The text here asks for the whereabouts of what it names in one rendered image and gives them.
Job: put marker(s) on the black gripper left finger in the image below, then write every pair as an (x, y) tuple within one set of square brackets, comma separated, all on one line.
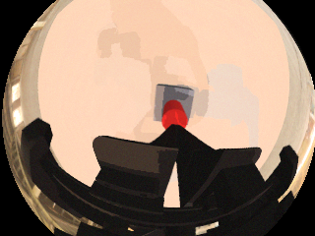
[(154, 159)]

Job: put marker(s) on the red marker cap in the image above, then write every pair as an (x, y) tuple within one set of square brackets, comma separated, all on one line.
[(173, 113)]

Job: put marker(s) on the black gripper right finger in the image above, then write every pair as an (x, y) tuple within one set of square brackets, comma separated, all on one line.
[(198, 164)]

